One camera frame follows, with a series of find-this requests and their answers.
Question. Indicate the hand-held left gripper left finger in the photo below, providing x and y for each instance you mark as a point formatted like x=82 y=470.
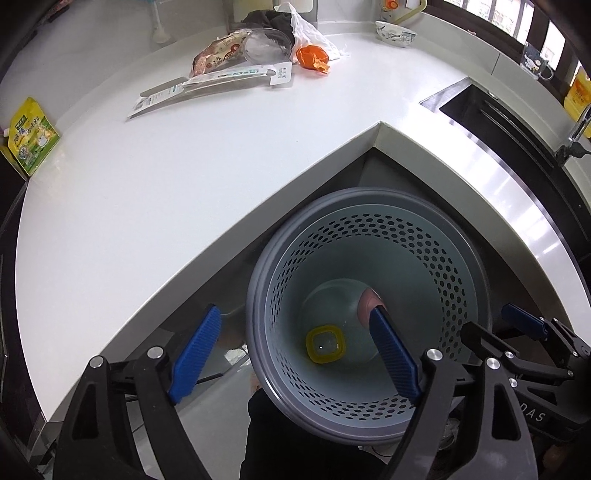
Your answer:
x=196 y=350

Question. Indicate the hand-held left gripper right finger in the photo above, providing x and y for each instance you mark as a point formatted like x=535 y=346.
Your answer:
x=396 y=357

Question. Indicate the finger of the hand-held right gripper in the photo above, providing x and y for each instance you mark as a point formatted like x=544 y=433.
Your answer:
x=526 y=319
x=485 y=341

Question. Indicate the grey perforated waste bin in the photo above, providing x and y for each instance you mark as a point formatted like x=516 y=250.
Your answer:
x=415 y=258

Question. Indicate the long white blister packaging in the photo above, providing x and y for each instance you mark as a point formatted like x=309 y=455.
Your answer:
x=212 y=79

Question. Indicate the printed snack bag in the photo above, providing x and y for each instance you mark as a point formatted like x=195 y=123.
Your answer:
x=217 y=53

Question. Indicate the clear plastic cup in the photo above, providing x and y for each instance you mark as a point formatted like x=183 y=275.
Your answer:
x=265 y=46

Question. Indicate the orange peel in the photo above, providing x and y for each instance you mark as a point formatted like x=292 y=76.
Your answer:
x=311 y=56

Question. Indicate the white plastic bag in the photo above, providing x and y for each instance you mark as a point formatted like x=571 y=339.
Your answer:
x=307 y=30

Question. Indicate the pink round object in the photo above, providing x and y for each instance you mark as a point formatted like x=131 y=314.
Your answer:
x=369 y=302

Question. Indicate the small yellow-rimmed clear container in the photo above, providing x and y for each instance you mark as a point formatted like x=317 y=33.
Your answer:
x=314 y=354

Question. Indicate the person's dark clothing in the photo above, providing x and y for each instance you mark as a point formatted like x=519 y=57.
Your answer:
x=295 y=443

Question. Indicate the metal faucet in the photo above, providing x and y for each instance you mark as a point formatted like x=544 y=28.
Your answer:
x=577 y=134

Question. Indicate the black kitchen sink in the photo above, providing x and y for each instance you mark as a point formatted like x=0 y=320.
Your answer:
x=498 y=124

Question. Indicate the yellow oil bottle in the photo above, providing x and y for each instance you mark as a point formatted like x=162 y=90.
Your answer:
x=579 y=97

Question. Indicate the printed glass mug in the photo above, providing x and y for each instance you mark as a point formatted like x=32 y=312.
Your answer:
x=533 y=62

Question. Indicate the yellow-green printed pouch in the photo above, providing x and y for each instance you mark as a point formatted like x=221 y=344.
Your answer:
x=32 y=138

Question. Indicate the white patterned bowl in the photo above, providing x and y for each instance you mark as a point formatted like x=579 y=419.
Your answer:
x=395 y=34

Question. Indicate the white bottle brush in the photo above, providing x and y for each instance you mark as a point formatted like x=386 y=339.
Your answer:
x=159 y=32

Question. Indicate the black cloth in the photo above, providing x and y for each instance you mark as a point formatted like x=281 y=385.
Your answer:
x=272 y=21

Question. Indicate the white jug with orange cap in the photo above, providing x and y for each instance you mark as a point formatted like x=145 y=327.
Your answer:
x=392 y=7

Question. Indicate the dark window frame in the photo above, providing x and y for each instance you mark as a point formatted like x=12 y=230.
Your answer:
x=508 y=23

